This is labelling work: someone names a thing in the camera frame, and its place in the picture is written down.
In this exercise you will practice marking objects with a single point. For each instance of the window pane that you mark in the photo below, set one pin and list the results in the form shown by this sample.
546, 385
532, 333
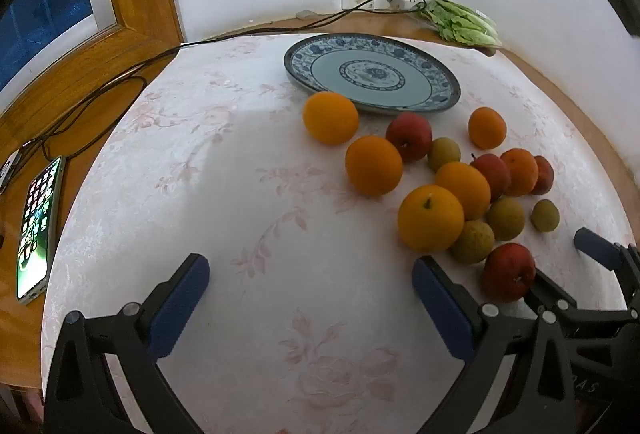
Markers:
50, 13

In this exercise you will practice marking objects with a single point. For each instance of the bagged green romaine lettuce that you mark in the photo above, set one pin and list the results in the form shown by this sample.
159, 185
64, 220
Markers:
460, 26

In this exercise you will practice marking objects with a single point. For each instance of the blue patterned ceramic plate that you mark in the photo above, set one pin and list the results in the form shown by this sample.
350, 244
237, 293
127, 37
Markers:
325, 68

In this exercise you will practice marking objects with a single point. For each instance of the small yellow-green pear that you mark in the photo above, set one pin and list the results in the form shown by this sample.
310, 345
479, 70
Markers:
472, 241
443, 153
544, 215
505, 218

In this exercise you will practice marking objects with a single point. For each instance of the small white device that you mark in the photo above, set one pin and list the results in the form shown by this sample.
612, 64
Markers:
7, 171

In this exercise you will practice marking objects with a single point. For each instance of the white floral tablecloth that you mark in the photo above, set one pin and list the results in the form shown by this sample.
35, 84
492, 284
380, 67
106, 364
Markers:
225, 214

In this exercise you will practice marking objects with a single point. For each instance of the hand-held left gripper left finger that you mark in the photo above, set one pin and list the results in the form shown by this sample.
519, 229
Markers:
182, 304

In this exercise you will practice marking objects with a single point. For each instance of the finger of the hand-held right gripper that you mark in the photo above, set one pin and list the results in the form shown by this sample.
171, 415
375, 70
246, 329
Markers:
550, 291
595, 246

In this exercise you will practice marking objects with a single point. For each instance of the red apple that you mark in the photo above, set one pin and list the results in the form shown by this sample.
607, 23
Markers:
508, 271
492, 174
546, 174
409, 136

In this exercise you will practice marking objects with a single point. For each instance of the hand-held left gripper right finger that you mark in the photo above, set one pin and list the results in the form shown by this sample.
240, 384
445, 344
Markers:
440, 304

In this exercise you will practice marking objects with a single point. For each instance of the orange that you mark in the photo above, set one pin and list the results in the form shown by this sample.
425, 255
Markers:
487, 127
465, 189
520, 171
330, 117
430, 224
374, 165

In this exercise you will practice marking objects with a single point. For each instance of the smartphone with lit screen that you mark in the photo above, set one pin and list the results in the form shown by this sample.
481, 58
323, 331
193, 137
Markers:
37, 234

